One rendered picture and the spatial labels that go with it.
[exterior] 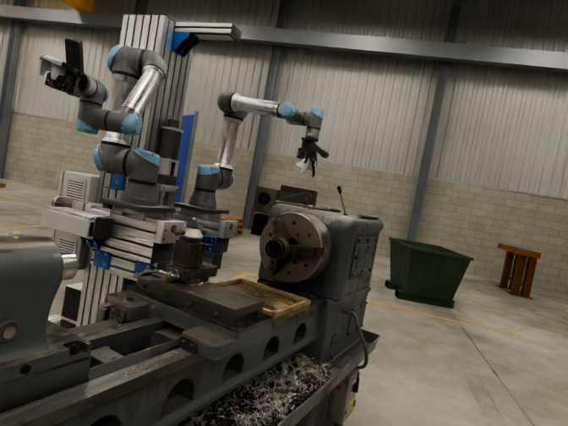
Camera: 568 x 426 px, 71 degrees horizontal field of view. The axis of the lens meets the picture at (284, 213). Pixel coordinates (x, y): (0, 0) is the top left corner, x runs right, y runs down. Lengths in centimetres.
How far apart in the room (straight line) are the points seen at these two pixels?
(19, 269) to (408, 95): 1185
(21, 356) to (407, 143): 1155
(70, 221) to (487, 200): 1126
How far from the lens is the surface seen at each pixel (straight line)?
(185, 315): 126
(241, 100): 215
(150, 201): 176
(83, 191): 216
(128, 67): 185
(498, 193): 1227
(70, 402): 91
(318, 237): 171
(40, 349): 93
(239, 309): 117
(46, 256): 89
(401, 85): 1239
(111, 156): 181
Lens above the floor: 132
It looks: 3 degrees down
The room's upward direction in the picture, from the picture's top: 10 degrees clockwise
